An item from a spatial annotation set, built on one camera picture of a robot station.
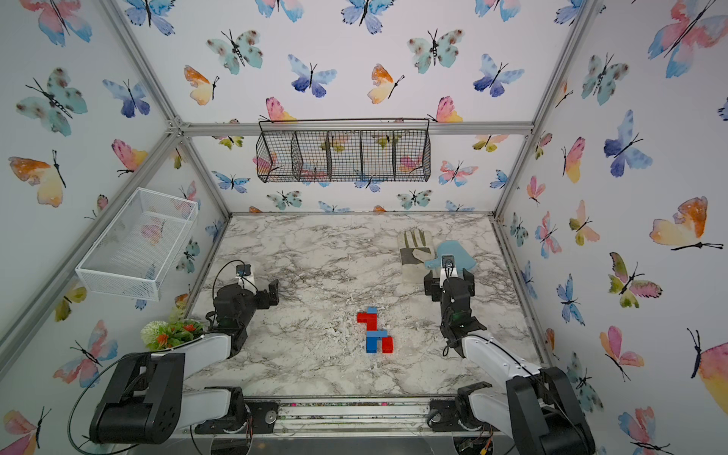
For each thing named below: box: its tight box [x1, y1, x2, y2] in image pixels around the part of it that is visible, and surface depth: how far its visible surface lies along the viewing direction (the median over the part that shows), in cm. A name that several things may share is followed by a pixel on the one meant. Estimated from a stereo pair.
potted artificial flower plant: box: [140, 302, 206, 353], surface depth 74 cm
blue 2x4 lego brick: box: [365, 329, 388, 346], surface depth 88 cm
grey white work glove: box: [398, 227, 436, 286], surface depth 110 cm
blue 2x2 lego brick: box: [365, 336, 382, 354], surface depth 86 cm
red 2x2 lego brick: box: [382, 335, 394, 354], surface depth 86 cm
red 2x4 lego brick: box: [356, 312, 379, 331], surface depth 90 cm
